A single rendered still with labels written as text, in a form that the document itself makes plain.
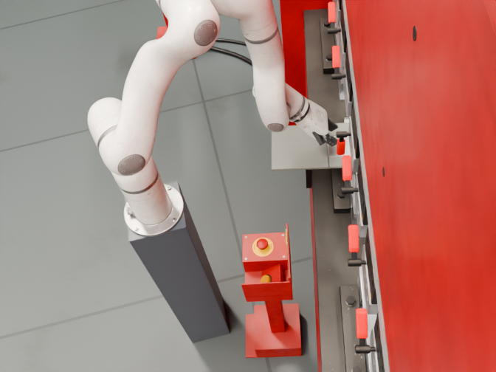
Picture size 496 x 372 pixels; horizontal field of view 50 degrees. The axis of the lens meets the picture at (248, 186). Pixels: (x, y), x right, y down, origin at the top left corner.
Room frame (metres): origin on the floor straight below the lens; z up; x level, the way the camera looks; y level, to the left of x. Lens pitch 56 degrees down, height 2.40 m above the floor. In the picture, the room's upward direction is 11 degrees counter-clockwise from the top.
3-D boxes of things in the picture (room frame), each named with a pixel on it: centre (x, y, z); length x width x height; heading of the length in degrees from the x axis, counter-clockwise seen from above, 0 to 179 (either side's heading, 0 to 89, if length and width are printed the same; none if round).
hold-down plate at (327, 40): (1.64, -0.43, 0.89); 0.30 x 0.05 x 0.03; 169
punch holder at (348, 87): (1.07, -0.38, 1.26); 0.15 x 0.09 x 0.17; 169
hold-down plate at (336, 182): (1.01, -0.31, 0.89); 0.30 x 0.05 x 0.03; 169
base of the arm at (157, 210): (0.93, 0.30, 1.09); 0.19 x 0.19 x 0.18
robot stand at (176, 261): (0.93, 0.30, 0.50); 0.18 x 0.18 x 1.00; 4
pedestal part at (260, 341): (0.81, 0.02, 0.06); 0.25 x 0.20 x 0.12; 81
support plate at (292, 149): (1.07, -0.23, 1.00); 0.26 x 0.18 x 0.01; 79
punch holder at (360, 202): (0.67, -0.31, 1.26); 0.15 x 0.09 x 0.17; 169
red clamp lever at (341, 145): (0.90, -0.28, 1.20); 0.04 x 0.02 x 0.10; 79
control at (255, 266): (0.80, -0.01, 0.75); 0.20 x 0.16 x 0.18; 171
